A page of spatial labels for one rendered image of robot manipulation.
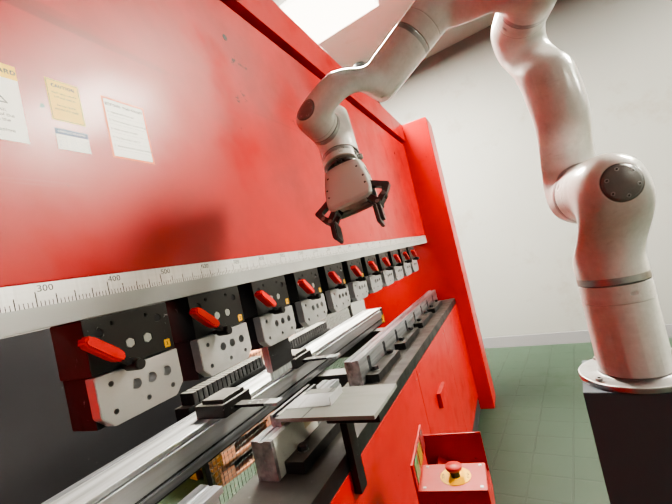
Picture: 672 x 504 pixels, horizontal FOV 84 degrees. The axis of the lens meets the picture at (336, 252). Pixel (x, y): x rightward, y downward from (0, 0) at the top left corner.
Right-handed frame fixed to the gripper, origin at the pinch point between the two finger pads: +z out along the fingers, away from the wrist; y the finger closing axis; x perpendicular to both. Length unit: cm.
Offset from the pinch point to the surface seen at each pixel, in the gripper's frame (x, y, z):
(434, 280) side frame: -225, 14, -62
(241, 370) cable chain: -54, 73, 5
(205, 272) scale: 7.4, 32.7, -0.2
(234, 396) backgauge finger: -31, 58, 18
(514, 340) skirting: -401, -27, -27
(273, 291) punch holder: -15.9, 31.4, -1.8
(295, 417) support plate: -21.4, 33.1, 29.0
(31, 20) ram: 47, 29, -29
